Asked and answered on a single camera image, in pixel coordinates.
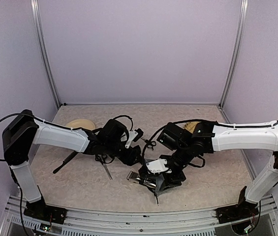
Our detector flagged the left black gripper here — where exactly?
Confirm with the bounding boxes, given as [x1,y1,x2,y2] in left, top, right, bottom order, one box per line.
[104,140,143,166]

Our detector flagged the silver black hair clipper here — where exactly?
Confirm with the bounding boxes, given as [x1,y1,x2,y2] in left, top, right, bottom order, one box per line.
[127,171,156,189]

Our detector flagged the black scissors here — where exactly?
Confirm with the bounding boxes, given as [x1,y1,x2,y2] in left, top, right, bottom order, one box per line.
[142,138,156,150]
[95,153,115,180]

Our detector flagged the grey zip pouch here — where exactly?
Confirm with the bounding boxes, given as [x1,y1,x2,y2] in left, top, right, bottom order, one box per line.
[146,173,168,206]

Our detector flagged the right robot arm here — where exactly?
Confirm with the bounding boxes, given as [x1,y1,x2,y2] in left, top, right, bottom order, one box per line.
[139,119,278,218]

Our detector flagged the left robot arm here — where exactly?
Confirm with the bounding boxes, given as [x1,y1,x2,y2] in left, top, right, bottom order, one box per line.
[0,109,144,219]

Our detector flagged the woven bamboo tray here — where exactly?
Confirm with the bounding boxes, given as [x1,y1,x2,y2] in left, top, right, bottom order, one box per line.
[183,121,200,133]

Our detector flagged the beige round plate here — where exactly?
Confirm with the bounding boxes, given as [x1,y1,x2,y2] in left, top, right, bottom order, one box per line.
[66,118,96,130]

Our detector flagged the black comb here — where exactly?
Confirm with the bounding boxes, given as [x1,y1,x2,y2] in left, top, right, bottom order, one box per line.
[53,151,78,174]

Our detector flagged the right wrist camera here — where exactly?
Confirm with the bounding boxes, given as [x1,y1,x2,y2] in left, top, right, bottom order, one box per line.
[146,159,172,174]

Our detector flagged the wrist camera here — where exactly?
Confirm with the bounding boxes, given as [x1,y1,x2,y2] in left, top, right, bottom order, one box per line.
[125,128,144,148]
[146,159,172,174]

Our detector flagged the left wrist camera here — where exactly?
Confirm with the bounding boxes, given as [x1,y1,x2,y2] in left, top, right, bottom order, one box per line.
[125,128,144,148]

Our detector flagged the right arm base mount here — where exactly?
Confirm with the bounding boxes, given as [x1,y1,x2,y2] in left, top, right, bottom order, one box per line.
[216,193,259,224]

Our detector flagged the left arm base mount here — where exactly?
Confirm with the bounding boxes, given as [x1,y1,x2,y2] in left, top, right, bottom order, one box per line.
[24,196,67,225]

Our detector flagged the aluminium front rail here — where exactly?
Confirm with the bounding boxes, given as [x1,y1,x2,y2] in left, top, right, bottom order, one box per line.
[0,199,278,236]

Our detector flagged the right aluminium frame post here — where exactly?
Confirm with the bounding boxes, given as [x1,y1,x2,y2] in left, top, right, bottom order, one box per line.
[219,0,248,110]

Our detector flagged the aluminium frame post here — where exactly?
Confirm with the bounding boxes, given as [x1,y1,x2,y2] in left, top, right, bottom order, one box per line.
[219,0,248,110]
[31,0,62,109]

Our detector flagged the left aluminium frame post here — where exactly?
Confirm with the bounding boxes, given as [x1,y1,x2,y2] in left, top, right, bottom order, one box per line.
[31,0,62,109]

